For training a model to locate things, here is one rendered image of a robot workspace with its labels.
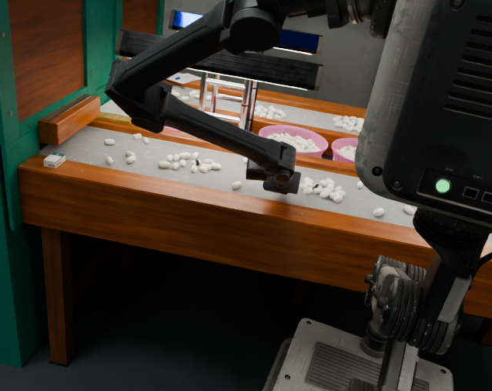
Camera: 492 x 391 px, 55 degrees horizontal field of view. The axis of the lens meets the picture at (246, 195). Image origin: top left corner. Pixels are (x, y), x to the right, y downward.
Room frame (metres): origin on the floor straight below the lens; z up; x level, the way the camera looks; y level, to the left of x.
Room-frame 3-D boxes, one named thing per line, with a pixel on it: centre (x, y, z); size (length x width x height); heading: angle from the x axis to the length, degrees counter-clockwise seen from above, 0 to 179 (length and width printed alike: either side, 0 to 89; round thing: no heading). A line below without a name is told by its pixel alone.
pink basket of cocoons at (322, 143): (1.69, -0.14, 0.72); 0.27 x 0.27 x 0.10
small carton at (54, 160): (1.18, 0.55, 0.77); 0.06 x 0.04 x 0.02; 176
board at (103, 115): (1.73, 0.51, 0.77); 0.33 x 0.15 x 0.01; 176
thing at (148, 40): (1.43, 0.15, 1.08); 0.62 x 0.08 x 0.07; 86
